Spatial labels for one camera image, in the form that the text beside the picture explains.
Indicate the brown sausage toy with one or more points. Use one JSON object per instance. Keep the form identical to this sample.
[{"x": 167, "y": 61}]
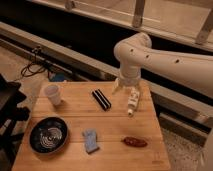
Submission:
[{"x": 134, "y": 142}]

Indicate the blue sponge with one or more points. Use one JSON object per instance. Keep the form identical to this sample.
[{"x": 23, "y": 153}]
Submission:
[{"x": 90, "y": 138}]

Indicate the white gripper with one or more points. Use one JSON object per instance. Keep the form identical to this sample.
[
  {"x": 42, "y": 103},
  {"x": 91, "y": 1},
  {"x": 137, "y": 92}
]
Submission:
[{"x": 128, "y": 82}]

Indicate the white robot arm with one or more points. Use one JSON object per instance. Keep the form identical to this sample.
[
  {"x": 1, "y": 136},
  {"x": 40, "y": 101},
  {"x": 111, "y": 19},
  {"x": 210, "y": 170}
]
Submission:
[{"x": 194, "y": 71}]

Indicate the blue object on floor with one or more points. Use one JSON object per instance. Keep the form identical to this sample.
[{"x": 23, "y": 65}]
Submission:
[{"x": 57, "y": 78}]

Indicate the black chair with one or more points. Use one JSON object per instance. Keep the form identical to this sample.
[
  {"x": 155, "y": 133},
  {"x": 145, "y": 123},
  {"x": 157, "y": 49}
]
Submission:
[{"x": 10, "y": 97}]

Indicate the black whiteboard eraser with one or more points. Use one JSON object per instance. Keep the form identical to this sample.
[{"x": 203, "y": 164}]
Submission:
[{"x": 101, "y": 99}]

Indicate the black patterned bowl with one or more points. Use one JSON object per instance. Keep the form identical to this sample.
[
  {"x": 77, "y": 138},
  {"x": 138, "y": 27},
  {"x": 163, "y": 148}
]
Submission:
[{"x": 48, "y": 135}]

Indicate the white glue bottle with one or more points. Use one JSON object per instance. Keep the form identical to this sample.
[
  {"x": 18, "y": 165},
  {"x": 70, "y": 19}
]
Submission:
[{"x": 132, "y": 103}]

